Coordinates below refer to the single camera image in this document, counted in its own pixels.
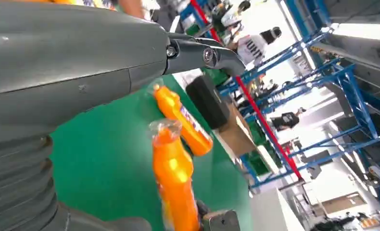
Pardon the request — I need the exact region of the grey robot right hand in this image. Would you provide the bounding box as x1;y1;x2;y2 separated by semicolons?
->
195;200;241;231

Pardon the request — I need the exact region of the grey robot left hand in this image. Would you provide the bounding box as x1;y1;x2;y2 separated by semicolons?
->
0;0;247;231

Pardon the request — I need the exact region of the orange drink bottle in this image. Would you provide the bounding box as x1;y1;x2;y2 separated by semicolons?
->
148;118;201;231
152;83;214;157

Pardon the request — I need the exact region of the white panel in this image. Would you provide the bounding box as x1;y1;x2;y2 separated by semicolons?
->
250;188;305;231

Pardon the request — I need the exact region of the green crate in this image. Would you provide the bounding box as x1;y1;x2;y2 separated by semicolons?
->
241;121;274;178

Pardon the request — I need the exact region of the cardboard box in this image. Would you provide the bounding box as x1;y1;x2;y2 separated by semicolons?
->
218;102;257;157

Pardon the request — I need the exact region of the green table mat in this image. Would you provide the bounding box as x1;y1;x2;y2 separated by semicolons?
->
50;68;253;231

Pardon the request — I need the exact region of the red pole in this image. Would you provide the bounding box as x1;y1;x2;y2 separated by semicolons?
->
190;0;304;181

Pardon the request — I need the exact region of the black zip case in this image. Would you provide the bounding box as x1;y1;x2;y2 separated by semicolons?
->
186;76;231;130

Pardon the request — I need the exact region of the person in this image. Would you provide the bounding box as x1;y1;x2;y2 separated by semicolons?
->
237;26;282;66
270;107;307;132

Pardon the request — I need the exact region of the blue metal rack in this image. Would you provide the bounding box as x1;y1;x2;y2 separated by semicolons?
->
218;27;380;189

